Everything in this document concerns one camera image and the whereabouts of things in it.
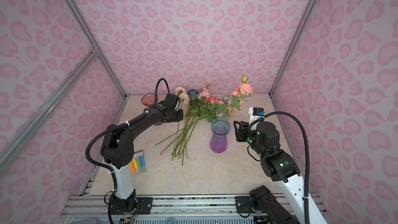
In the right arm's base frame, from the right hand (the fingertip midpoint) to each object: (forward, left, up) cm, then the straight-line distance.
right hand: (236, 121), depth 66 cm
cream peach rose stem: (+36, +31, -18) cm, 51 cm away
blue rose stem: (+39, +24, -24) cm, 52 cm away
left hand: (+19, +28, -20) cm, 39 cm away
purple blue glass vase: (+6, +6, -15) cm, 17 cm away
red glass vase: (+23, +48, -12) cm, 54 cm away
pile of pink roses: (+33, +20, -27) cm, 47 cm away
